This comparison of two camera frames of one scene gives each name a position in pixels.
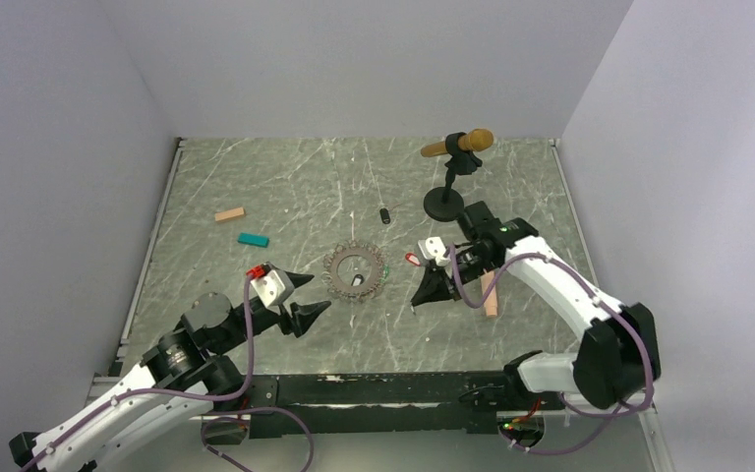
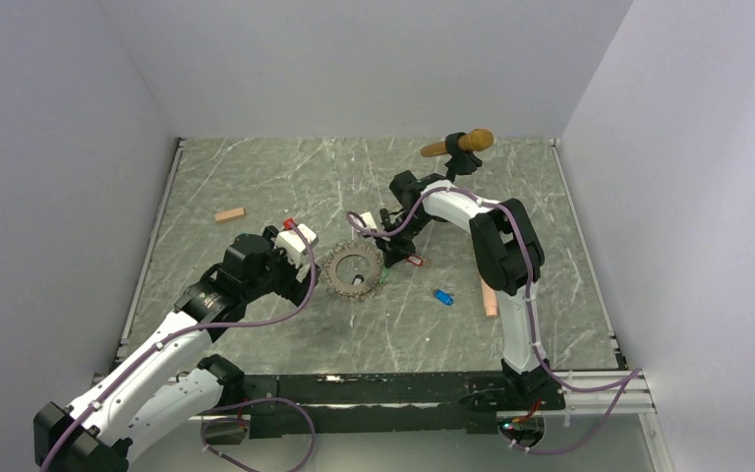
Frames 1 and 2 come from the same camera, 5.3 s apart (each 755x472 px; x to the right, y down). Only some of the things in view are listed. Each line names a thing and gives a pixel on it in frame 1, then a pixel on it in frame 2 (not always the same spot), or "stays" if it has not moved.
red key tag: x=410 y=257 stays
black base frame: x=386 y=404 stays
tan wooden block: x=229 y=214 stays
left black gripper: x=302 y=318 → x=292 y=288
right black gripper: x=435 y=286 → x=394 y=251
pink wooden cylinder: x=491 y=302 stays
